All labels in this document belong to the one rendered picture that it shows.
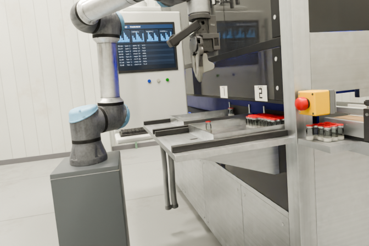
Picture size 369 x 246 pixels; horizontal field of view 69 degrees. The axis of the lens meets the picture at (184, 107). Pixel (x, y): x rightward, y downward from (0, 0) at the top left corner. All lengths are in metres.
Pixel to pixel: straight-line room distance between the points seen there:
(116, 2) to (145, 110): 0.93
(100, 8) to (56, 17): 3.97
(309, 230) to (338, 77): 0.52
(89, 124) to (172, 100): 0.78
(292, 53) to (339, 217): 0.60
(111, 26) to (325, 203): 1.06
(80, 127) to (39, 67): 3.84
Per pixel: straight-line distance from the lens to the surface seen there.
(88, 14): 1.09
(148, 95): 1.76
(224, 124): 1.16
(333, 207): 1.11
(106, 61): 1.22
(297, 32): 0.94
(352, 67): 1.08
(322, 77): 0.99
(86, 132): 1.14
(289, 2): 0.95
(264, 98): 1.06
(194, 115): 1.46
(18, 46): 5.06
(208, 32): 0.91
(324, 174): 1.05
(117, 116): 1.22
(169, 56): 1.79
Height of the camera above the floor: 1.09
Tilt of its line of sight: 6 degrees down
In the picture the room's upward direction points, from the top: 5 degrees counter-clockwise
